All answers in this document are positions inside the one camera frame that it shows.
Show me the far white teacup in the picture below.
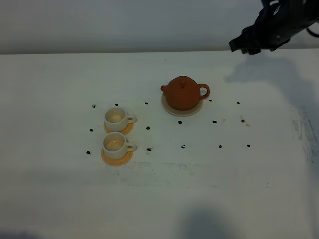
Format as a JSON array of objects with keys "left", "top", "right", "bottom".
[{"left": 104, "top": 107, "right": 137, "bottom": 132}]

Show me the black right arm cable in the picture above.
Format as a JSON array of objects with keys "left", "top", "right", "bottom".
[{"left": 306, "top": 25, "right": 319, "bottom": 39}]

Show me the orange round coaster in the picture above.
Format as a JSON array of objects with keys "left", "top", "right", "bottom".
[
  {"left": 104, "top": 122, "right": 134, "bottom": 135},
  {"left": 101, "top": 149, "right": 134, "bottom": 167}
]

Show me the white teacup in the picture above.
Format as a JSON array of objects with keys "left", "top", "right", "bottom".
[
  {"left": 103, "top": 132, "right": 137, "bottom": 160},
  {"left": 104, "top": 107, "right": 137, "bottom": 132}
]

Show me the brown clay teapot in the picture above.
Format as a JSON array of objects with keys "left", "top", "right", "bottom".
[{"left": 161, "top": 76, "right": 210, "bottom": 110}]

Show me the far orange round coaster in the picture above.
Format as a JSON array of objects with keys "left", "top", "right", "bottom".
[{"left": 104, "top": 122, "right": 134, "bottom": 135}]

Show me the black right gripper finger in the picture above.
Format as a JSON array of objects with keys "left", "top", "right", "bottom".
[
  {"left": 248, "top": 49, "right": 261, "bottom": 55},
  {"left": 229, "top": 34, "right": 249, "bottom": 52}
]

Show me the beige round teapot saucer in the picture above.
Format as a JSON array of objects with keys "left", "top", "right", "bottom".
[{"left": 161, "top": 93, "right": 203, "bottom": 117}]

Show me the near orange round coaster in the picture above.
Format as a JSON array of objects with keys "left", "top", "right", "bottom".
[{"left": 101, "top": 149, "right": 134, "bottom": 167}]

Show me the near white teacup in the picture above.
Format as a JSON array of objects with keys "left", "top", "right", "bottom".
[{"left": 103, "top": 132, "right": 137, "bottom": 160}]

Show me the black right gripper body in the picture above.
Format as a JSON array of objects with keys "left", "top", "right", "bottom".
[{"left": 242, "top": 8, "right": 291, "bottom": 52}]

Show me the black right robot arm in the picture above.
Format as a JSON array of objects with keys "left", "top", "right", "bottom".
[{"left": 229, "top": 0, "right": 319, "bottom": 55}]

